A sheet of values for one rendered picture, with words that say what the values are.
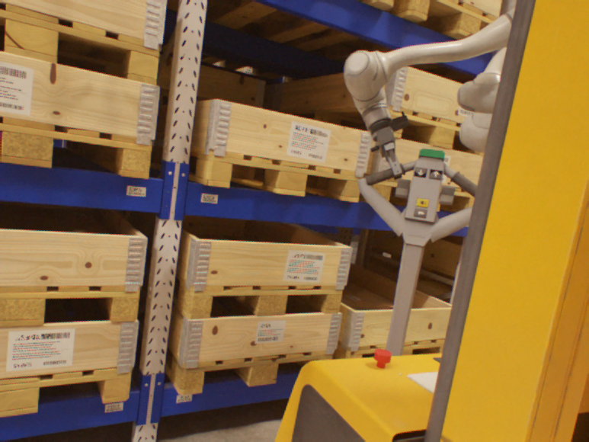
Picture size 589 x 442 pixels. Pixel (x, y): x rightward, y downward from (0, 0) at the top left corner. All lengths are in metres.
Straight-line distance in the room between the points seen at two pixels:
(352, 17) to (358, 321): 1.46
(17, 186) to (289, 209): 1.09
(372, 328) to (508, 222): 1.87
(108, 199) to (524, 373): 1.52
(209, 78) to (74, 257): 1.78
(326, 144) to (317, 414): 1.36
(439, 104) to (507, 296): 1.94
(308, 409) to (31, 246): 1.13
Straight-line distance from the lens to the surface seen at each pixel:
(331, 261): 2.25
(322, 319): 2.32
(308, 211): 2.20
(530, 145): 0.74
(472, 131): 2.09
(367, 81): 1.50
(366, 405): 0.94
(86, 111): 1.77
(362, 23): 2.36
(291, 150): 2.05
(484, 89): 1.82
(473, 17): 2.77
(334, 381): 1.01
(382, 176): 1.57
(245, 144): 1.94
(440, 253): 3.38
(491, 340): 0.76
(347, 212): 2.33
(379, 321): 2.58
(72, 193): 1.85
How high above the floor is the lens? 1.31
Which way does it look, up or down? 8 degrees down
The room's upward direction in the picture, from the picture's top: 9 degrees clockwise
